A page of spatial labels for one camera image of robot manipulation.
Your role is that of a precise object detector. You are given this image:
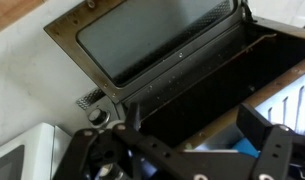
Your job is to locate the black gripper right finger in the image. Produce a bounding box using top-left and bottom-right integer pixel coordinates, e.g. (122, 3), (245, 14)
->
(236, 102), (305, 180)

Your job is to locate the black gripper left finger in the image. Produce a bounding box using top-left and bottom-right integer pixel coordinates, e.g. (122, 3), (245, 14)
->
(53, 102), (214, 180)

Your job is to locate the silver toaster oven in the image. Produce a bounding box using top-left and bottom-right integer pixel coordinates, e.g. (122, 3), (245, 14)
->
(87, 14), (305, 159)

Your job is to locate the black mesh mat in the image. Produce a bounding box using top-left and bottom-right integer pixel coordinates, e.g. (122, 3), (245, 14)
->
(75, 87), (107, 111)

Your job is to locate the white microwave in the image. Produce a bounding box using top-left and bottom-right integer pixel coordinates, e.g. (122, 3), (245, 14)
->
(0, 122), (74, 180)

